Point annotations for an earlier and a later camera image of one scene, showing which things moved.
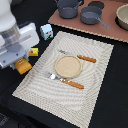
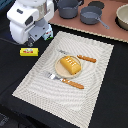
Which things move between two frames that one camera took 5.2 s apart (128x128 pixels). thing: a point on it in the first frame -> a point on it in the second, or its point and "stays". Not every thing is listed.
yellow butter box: (33, 52) stays
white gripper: (15, 45) -> (29, 20)
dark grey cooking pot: (68, 9) stays
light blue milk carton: (47, 32) stays
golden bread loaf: (22, 65) -> (71, 64)
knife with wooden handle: (79, 56) stays
